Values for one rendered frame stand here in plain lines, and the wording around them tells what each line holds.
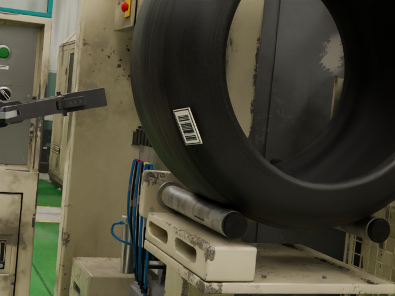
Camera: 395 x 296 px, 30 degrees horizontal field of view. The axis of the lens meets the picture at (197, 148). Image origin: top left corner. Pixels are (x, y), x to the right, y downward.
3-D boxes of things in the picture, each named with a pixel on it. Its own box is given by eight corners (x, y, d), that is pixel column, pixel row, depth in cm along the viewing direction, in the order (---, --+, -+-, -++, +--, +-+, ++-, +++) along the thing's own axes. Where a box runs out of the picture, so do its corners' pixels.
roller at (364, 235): (301, 193, 164) (296, 213, 164) (283, 189, 162) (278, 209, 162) (394, 221, 131) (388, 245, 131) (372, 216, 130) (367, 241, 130)
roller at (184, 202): (182, 202, 155) (163, 209, 153) (177, 182, 154) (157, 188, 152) (251, 234, 122) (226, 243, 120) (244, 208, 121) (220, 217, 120)
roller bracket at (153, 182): (137, 215, 154) (141, 169, 153) (305, 222, 168) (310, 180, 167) (141, 218, 151) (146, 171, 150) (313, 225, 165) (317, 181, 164)
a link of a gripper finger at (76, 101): (52, 100, 117) (55, 101, 115) (83, 95, 119) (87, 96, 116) (53, 110, 118) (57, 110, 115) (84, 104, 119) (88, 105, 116)
